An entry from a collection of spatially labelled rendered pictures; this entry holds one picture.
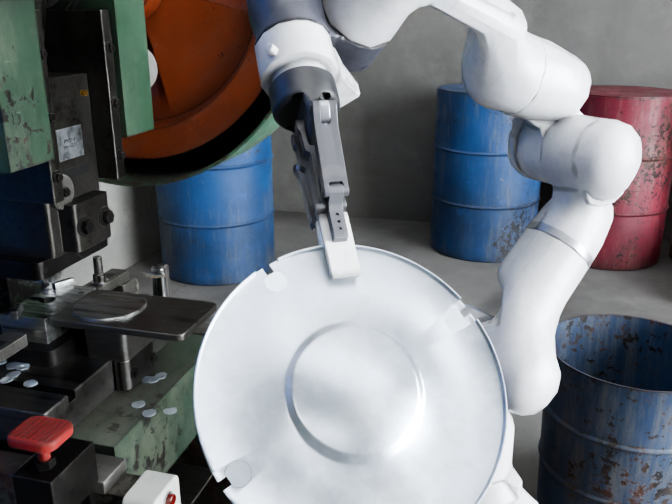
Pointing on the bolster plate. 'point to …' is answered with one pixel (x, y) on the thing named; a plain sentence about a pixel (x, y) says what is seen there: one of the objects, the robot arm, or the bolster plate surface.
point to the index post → (161, 280)
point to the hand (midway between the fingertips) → (337, 248)
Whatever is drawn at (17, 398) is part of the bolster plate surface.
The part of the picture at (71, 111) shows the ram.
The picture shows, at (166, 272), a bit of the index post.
